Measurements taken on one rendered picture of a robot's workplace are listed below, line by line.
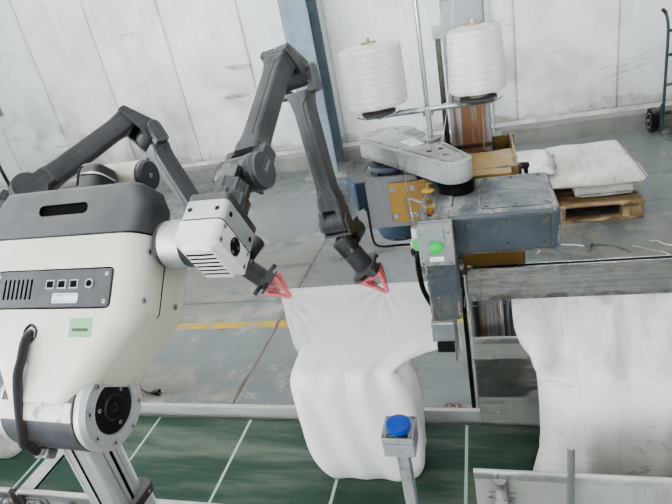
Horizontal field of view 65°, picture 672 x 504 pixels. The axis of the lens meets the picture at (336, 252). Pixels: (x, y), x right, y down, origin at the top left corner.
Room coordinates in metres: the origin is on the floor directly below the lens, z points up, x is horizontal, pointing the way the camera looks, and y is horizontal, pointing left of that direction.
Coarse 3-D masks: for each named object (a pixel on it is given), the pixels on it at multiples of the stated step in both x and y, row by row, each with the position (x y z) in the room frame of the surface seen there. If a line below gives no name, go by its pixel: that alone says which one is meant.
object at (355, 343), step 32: (320, 288) 1.34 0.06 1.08; (352, 288) 1.31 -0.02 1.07; (416, 288) 1.26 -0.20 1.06; (288, 320) 1.38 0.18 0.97; (320, 320) 1.34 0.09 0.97; (352, 320) 1.31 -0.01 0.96; (384, 320) 1.29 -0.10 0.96; (416, 320) 1.26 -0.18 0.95; (320, 352) 1.34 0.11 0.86; (352, 352) 1.30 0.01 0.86; (384, 352) 1.28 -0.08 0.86; (416, 352) 1.25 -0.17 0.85; (320, 384) 1.29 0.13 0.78; (352, 384) 1.25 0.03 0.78; (384, 384) 1.23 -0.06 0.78; (416, 384) 1.27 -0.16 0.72; (320, 416) 1.29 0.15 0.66; (352, 416) 1.25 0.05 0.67; (384, 416) 1.22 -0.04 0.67; (416, 416) 1.23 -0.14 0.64; (320, 448) 1.29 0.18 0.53; (352, 448) 1.25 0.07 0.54
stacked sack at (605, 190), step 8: (616, 184) 3.58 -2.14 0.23; (624, 184) 3.57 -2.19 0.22; (632, 184) 3.55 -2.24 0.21; (576, 192) 3.66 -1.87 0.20; (584, 192) 3.63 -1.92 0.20; (592, 192) 3.62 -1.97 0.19; (600, 192) 3.60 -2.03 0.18; (608, 192) 3.57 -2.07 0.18; (616, 192) 3.55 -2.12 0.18; (624, 192) 3.53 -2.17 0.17
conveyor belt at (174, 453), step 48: (144, 432) 1.73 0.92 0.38; (192, 432) 1.67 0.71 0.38; (240, 432) 1.61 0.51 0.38; (288, 432) 1.56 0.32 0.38; (432, 432) 1.41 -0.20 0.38; (480, 432) 1.37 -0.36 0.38; (528, 432) 1.32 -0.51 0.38; (48, 480) 1.57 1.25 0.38; (192, 480) 1.42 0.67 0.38; (240, 480) 1.37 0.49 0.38; (288, 480) 1.33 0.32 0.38; (336, 480) 1.29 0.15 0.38; (384, 480) 1.25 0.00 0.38; (432, 480) 1.21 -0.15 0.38
